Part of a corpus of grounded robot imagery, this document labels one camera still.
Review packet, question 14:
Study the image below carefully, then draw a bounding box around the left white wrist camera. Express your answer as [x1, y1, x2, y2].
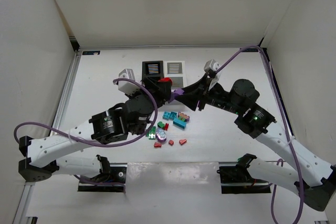
[113, 68, 140, 95]

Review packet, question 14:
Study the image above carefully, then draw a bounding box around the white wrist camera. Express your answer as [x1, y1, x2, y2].
[113, 68, 140, 95]
[203, 60, 223, 88]

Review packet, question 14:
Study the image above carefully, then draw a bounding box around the long blue lego brick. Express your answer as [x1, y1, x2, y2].
[173, 118, 186, 129]

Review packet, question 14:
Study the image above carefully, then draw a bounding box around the green plate lego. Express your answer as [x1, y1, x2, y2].
[146, 126, 156, 140]

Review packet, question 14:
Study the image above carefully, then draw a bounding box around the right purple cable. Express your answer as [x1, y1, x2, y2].
[209, 45, 305, 224]

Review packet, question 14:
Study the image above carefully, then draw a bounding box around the blue square lego stud-up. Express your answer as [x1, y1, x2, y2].
[162, 111, 171, 120]

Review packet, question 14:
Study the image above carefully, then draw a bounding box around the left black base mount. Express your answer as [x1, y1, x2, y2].
[76, 163, 128, 194]

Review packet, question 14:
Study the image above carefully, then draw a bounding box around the purple lego piece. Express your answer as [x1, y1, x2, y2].
[169, 89, 184, 103]

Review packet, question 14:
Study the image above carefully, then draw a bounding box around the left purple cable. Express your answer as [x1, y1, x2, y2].
[13, 78, 159, 193]

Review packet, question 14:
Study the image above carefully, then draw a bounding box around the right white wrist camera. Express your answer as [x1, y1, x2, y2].
[203, 60, 223, 88]

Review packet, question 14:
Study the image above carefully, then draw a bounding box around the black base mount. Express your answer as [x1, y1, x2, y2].
[76, 163, 128, 194]
[217, 166, 271, 195]

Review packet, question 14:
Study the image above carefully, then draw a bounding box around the red curved lego left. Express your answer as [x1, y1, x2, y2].
[154, 142, 162, 148]

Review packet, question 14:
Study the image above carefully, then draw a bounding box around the purple butterfly arch lego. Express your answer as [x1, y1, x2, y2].
[178, 112, 190, 122]

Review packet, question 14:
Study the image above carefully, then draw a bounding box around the aluminium frame rail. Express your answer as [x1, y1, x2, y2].
[259, 47, 294, 137]
[52, 50, 80, 129]

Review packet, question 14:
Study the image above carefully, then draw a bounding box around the blue square lego tilted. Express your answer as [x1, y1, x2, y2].
[169, 112, 178, 120]

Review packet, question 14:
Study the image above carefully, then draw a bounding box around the red curved lego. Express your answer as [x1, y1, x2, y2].
[154, 142, 162, 148]
[179, 139, 187, 145]

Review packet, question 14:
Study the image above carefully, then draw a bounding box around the black slotted container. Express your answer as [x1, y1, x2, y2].
[141, 60, 164, 81]

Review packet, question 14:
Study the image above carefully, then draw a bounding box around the purple cable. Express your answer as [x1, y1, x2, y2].
[209, 45, 305, 224]
[13, 78, 159, 193]

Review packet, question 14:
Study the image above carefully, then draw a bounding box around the white slotted container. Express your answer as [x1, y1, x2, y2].
[163, 61, 187, 90]

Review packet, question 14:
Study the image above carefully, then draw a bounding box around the dark green small lego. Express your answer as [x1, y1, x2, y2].
[157, 121, 165, 129]

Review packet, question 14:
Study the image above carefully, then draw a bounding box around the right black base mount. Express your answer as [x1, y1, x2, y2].
[217, 166, 271, 195]

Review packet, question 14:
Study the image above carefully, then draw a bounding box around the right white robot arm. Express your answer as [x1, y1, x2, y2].
[174, 76, 335, 211]

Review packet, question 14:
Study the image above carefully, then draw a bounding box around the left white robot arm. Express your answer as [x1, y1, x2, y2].
[14, 77, 172, 182]

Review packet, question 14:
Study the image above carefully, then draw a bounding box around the purple lotus flower lego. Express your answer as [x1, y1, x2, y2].
[155, 128, 166, 143]

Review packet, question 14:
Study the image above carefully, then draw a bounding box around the red curved lego right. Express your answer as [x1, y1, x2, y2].
[179, 139, 187, 145]

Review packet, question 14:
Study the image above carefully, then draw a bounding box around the right aluminium frame rail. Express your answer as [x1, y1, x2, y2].
[259, 47, 294, 137]

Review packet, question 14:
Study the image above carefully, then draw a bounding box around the left aluminium frame rail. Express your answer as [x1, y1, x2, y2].
[52, 50, 80, 129]

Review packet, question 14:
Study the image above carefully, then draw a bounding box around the right blue label sticker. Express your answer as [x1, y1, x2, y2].
[242, 48, 259, 52]

